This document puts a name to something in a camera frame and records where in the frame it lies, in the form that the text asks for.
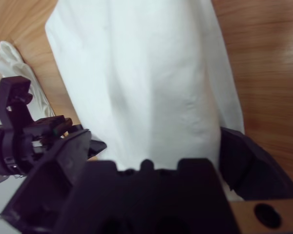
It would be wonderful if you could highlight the white T-shirt with small print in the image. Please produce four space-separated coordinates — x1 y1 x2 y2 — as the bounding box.
45 0 246 202

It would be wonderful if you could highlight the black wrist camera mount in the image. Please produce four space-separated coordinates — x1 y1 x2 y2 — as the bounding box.
0 76 34 130

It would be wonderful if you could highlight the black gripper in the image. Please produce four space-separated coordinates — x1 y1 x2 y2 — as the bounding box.
0 116 92 234

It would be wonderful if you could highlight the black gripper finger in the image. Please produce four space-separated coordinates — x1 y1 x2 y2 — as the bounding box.
87 138 107 159
219 126 293 201

